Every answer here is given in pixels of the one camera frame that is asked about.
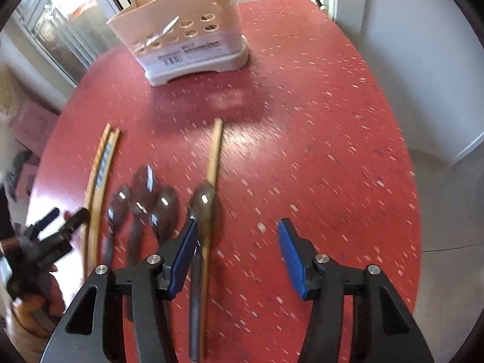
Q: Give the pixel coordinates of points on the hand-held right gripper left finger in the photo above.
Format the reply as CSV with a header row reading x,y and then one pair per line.
x,y
184,259

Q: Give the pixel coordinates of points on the brown wooden object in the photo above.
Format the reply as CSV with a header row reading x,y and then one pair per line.
x,y
30,310

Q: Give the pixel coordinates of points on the person's left hand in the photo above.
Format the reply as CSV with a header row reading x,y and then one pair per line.
x,y
56,291

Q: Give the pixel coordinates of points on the black bag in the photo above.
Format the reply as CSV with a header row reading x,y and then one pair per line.
x,y
19,177

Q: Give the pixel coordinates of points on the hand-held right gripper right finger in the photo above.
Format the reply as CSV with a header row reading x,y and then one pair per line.
x,y
293,261

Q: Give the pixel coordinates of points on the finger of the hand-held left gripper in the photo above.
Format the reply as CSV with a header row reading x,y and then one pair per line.
x,y
75,221
44,221

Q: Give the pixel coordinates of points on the bag of pale balls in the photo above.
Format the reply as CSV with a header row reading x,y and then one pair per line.
x,y
6,90

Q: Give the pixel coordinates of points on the beige plastic utensil holder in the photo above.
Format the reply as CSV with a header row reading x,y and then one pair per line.
x,y
181,41

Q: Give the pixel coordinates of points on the pink cardboard box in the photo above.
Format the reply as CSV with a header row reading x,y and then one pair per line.
x,y
34,126

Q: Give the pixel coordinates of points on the metal spoon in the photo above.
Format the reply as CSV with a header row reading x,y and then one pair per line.
x,y
118,204
166,204
203,204
143,181

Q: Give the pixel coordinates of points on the glass sliding door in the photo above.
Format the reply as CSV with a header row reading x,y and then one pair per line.
x,y
64,19

